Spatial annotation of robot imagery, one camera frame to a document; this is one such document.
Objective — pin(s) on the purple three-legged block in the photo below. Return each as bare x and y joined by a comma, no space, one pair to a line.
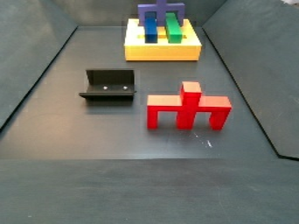
161,8

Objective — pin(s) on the yellow slotted board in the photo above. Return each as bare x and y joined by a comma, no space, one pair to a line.
161,51

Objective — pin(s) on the red three-legged block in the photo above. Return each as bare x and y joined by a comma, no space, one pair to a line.
188,104

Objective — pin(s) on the green bar block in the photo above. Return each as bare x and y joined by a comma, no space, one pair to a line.
173,29

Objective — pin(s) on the blue bar block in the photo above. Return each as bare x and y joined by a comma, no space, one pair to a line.
150,30

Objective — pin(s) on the black angle bracket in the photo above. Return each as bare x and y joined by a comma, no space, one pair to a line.
110,83

